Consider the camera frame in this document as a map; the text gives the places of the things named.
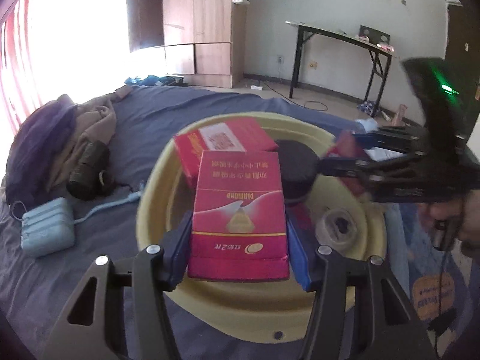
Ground clear tape roll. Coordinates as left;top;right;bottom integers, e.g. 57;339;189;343
315;209;359;253

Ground black round foam disc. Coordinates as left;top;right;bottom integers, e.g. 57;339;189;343
276;140;320;205

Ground red white cigarette carton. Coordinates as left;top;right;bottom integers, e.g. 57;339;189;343
173;116;278;189

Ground red white diamond carton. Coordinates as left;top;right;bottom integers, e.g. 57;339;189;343
187;150;290;282

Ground right hand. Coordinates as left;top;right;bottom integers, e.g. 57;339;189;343
417;190;480;263

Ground pink carton on floor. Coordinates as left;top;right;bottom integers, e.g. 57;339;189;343
391;104;408;127

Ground blue checkered cloth on floor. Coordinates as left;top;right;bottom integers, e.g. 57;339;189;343
357;100;377;118

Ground blue white checkered blanket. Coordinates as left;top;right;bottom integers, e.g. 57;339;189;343
353;197;479;354

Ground dark blue bed sheet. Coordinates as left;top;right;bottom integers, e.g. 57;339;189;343
1;86;362;359

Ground black folding table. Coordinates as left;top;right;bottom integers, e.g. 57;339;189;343
287;21;395;111

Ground pink items on table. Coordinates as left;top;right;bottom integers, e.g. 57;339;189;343
355;35;395;54

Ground dark brown door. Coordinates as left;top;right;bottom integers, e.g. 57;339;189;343
445;4;476;68

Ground black cylindrical speaker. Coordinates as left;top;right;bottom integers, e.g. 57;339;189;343
67;141;110;201

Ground purple pillow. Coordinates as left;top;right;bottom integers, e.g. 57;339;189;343
4;94;77;208

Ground beige clothing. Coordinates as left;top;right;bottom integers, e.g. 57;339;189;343
45;85;132;192

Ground open black suitcase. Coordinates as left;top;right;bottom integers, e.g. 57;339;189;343
124;75;188;87

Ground wooden wardrobe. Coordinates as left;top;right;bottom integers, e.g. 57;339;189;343
126;0;247;89

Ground red curtain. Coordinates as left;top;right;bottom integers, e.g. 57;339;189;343
1;0;33;134

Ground black floor cable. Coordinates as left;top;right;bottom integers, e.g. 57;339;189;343
262;79;330;112

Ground light blue charging cable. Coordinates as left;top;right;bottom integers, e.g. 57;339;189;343
72;181;147;226

